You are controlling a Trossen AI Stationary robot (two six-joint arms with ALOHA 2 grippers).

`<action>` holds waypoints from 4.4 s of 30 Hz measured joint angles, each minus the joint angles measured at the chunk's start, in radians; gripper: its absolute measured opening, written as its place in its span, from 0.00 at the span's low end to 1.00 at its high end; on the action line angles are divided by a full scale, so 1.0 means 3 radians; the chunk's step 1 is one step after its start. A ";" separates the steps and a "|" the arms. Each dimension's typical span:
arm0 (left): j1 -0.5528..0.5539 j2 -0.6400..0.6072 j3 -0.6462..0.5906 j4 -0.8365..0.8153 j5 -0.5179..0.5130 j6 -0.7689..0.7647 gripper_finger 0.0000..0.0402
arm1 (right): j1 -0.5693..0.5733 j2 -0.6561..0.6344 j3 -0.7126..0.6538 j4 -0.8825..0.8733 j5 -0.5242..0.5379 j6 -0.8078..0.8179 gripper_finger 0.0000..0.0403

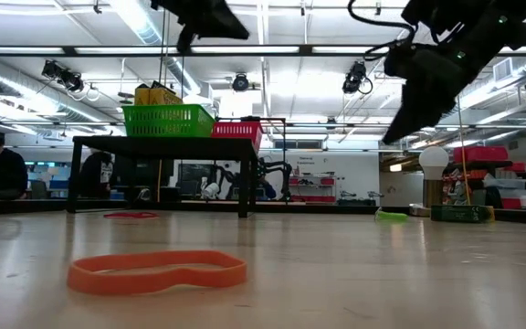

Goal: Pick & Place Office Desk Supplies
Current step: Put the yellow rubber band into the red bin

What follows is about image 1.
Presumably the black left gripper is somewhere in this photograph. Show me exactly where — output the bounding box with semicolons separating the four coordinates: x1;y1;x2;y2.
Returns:
151;0;226;53

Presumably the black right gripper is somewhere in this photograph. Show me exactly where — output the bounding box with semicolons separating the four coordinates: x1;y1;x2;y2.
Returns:
381;43;484;144

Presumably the green plastic basket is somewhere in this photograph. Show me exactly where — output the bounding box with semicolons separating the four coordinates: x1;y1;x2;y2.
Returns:
121;103;216;138

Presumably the red plastic basket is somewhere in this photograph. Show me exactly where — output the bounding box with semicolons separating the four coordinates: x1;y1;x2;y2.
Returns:
211;121;264;154

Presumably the white globe lamp brass base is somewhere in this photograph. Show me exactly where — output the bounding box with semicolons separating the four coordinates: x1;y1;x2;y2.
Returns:
408;145;450;218

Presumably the large red storage bin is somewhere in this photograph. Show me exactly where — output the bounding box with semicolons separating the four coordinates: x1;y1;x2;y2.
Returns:
452;145;510;165

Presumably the black perforated metal shelf riser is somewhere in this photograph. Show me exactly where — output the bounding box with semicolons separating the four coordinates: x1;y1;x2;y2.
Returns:
65;135;260;218

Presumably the clear plastic bin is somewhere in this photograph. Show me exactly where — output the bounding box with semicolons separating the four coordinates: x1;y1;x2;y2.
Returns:
481;173;526;191

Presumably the shelf with red bins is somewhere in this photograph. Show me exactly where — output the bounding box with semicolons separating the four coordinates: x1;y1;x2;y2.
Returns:
285;175;337;204

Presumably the white cylinder device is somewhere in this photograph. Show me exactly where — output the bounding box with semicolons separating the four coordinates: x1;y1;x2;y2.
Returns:
200;181;222;201

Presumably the person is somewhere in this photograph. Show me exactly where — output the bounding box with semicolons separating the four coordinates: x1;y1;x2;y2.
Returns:
0;131;29;201
79;150;115;200

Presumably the red rubber band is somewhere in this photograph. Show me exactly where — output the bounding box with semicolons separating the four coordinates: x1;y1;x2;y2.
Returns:
102;210;160;220

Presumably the orange rubber band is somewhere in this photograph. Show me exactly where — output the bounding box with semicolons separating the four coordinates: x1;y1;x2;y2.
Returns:
66;249;248;296

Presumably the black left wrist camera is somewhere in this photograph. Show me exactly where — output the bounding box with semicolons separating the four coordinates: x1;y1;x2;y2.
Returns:
198;0;251;40

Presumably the yellow hanging cable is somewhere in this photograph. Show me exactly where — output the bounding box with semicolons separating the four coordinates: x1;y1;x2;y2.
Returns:
455;95;473;206

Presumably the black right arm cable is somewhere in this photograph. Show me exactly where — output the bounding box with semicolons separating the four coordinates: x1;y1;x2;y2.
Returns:
347;0;417;63

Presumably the green coil wristband keychain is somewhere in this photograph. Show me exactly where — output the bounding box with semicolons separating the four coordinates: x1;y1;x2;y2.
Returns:
373;207;409;223

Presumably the black aluminium rig frame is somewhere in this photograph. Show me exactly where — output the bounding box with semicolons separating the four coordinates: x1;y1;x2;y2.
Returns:
0;44;526;226

